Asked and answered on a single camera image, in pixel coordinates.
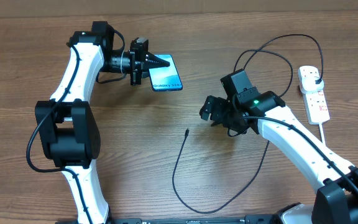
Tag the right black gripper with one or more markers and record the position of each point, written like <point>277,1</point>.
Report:
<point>217,117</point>

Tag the white charger plug adapter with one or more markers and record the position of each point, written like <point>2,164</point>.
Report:
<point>309,85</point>

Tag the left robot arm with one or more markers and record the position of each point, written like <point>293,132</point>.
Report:
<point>65,123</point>

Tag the Galaxy S24 smartphone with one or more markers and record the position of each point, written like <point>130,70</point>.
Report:
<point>165,78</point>

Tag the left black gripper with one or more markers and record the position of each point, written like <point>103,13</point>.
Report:
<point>138,61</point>

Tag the white power strip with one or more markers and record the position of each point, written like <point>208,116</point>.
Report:
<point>315,103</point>

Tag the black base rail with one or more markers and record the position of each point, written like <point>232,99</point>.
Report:
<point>248,219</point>

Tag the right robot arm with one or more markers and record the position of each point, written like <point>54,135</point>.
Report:
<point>333,178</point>

